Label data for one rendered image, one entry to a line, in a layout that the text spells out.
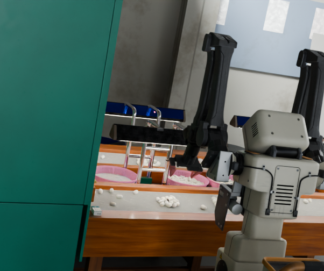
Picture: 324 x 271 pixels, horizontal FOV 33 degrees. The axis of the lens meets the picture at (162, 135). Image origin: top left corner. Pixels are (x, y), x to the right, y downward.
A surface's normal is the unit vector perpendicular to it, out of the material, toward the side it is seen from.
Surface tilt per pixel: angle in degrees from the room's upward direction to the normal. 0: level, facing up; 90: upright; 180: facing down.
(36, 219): 90
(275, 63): 90
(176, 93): 90
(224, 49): 81
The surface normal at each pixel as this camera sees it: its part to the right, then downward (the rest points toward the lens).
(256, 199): -0.94, -0.10
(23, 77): 0.35, 0.27
